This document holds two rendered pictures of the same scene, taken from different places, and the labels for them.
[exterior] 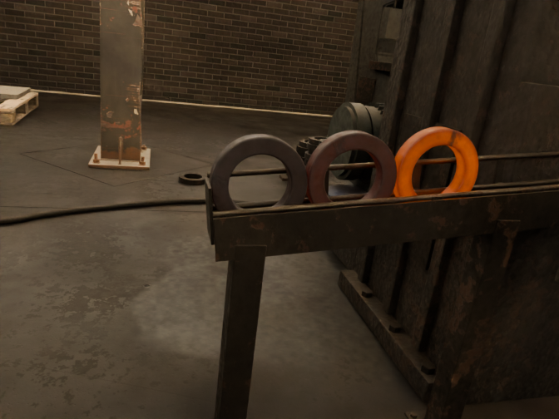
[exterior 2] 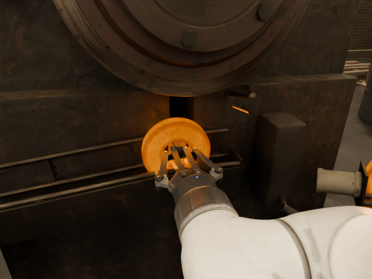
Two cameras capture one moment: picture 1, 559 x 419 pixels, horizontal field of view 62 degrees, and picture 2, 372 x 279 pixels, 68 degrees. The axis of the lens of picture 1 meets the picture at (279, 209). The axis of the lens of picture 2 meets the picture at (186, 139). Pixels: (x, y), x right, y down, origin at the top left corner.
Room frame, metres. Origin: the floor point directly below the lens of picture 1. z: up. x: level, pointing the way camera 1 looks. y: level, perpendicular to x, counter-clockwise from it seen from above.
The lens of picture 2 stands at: (0.58, -1.03, 1.04)
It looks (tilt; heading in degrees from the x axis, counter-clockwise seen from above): 25 degrees down; 3
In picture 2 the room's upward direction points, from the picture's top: straight up
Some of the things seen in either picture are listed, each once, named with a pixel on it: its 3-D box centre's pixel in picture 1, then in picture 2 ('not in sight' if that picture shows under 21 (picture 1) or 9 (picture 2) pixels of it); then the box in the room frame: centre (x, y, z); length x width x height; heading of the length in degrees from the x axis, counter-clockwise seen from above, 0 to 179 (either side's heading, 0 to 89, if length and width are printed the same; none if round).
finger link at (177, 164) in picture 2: not in sight; (178, 167); (1.03, -0.99, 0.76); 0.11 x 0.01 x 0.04; 18
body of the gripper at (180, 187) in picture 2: not in sight; (193, 187); (0.97, -1.02, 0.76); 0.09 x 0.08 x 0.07; 16
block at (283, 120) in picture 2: not in sight; (274, 160); (1.21, -1.22, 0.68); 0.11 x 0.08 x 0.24; 16
